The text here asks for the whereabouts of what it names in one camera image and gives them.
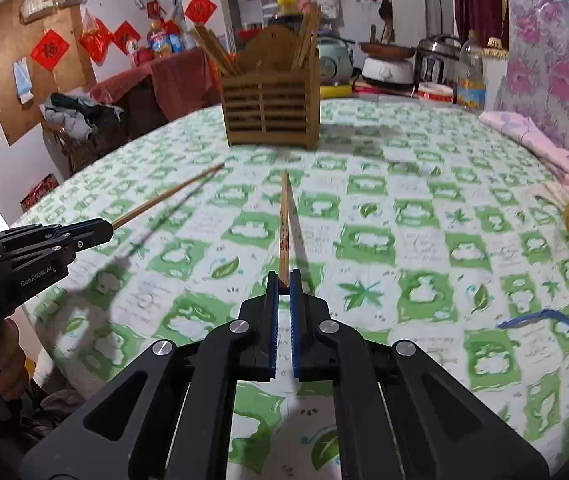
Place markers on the red diamond paper on door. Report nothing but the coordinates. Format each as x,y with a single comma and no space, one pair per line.
49,50

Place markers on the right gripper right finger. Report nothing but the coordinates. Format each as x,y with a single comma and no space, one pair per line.
399,414

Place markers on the dark soy sauce bottle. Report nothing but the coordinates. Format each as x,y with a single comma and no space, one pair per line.
288,15

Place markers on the red snack box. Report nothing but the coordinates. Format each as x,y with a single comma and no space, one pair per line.
41,189

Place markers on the green white patterned tablecloth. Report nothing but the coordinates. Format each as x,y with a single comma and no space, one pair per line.
412,223

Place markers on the red cloth covered table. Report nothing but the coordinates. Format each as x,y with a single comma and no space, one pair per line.
182,83

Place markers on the silver pressure cooker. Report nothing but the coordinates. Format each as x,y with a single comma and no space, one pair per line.
436,59

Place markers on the pink folded blanket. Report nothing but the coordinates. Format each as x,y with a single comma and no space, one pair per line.
524,131

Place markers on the dark red hanging curtain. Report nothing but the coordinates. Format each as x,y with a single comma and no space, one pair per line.
488,18

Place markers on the red diamond paper on fridge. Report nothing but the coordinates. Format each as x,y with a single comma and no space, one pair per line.
200,11

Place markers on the mint green rice cooker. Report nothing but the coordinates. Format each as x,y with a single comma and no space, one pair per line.
336,60

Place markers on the wooden chopstick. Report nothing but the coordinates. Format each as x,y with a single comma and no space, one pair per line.
131,215
284,258

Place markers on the white hotplate with wok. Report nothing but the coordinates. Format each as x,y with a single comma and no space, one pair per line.
388,65

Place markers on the chair with clothes pile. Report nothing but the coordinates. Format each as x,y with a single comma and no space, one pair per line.
84,129

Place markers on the person's left hand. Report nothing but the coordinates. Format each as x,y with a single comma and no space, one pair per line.
14,377

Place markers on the red white bowl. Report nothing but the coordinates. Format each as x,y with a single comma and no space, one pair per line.
430,91

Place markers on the clear plastic oil bottle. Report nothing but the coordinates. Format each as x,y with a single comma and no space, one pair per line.
471,86

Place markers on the wooden slatted chopstick holder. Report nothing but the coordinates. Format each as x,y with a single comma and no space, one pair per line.
275,99

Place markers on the white refrigerator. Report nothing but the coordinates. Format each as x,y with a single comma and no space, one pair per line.
209,5

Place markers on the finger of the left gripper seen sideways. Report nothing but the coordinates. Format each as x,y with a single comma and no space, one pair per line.
86,234

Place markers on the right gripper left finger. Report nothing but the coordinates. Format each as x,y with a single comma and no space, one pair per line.
168,414

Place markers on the yellow pan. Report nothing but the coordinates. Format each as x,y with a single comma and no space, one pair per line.
336,91

